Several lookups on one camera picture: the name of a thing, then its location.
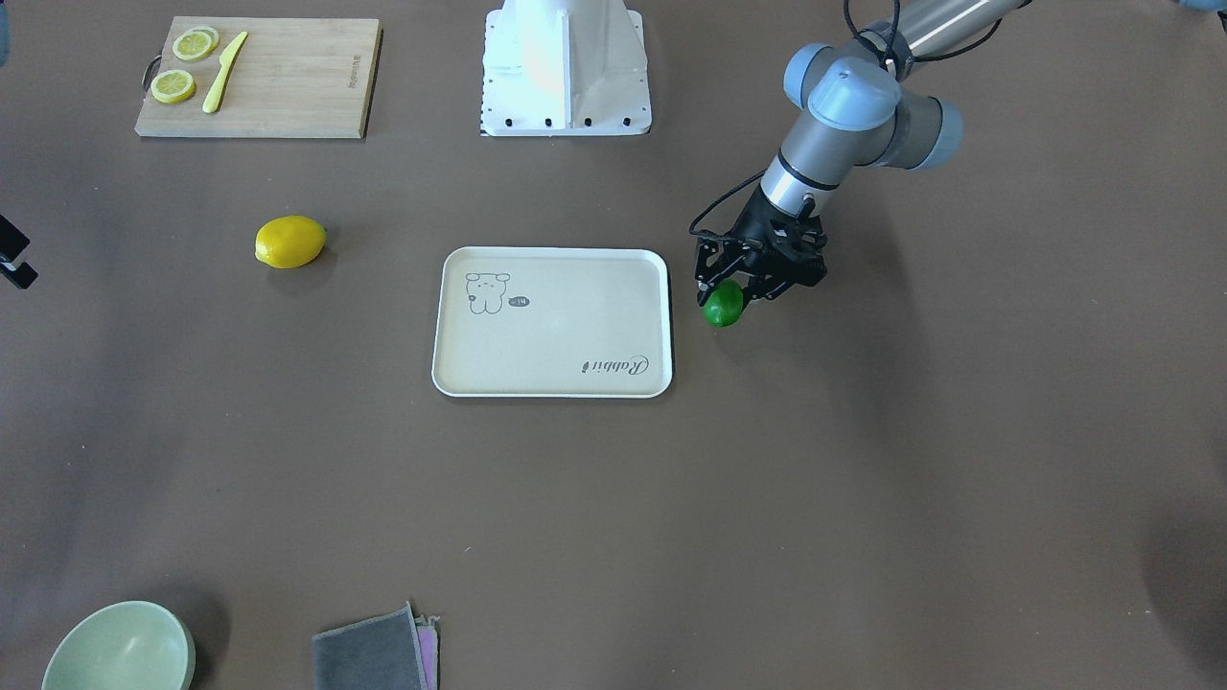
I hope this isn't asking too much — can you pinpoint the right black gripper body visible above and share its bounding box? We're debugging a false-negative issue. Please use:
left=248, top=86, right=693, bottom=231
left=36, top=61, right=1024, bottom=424
left=0, top=216, right=29, bottom=276

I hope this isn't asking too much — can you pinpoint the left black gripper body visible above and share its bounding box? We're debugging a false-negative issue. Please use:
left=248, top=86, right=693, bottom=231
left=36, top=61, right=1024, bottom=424
left=694, top=185, right=827, bottom=289

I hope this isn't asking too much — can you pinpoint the green lime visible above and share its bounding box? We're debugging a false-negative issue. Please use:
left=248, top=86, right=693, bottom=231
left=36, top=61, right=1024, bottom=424
left=701, top=279, right=745, bottom=328

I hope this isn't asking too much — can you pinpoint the yellow lemon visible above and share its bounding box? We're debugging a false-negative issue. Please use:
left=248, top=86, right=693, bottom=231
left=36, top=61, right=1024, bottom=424
left=254, top=215, right=326, bottom=269

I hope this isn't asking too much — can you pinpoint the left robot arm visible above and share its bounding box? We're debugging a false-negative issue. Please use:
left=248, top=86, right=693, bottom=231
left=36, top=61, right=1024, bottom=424
left=690, top=1, right=1021, bottom=320

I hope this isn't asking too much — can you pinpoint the beige rabbit tray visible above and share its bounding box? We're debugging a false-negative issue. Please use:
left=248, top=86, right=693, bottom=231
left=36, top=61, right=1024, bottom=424
left=432, top=247, right=674, bottom=399

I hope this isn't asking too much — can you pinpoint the lower lemon slice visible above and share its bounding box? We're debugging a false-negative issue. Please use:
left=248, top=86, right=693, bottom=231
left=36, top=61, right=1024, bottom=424
left=148, top=69, right=198, bottom=104

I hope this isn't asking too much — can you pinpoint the lemon slice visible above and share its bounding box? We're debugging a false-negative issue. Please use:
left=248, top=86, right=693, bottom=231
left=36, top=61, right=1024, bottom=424
left=172, top=26, right=220, bottom=61
left=148, top=69, right=198, bottom=104

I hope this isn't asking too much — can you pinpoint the yellow plastic knife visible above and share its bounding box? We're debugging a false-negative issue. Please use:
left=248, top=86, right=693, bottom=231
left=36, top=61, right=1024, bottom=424
left=201, top=31, right=249, bottom=114

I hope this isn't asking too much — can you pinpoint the upper lemon slice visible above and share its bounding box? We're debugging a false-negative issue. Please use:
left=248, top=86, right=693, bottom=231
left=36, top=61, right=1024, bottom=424
left=172, top=26, right=220, bottom=61

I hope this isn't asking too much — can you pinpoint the bamboo cutting board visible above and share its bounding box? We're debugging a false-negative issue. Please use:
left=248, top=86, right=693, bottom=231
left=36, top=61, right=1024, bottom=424
left=134, top=14, right=382, bottom=139

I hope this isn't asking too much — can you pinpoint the light green bowl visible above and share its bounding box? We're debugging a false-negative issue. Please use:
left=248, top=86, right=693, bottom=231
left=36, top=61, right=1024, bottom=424
left=42, top=600, right=198, bottom=689

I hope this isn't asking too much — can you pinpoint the pink folded cloth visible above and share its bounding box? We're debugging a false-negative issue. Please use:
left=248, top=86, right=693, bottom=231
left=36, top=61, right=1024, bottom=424
left=413, top=616, right=440, bottom=690

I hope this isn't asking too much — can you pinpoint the grey folded cloth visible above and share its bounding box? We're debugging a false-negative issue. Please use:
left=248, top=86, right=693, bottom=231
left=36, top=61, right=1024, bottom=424
left=312, top=603, right=426, bottom=689

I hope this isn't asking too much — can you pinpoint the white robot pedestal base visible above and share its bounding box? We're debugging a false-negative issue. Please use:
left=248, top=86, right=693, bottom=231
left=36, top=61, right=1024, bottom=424
left=479, top=1, right=653, bottom=138

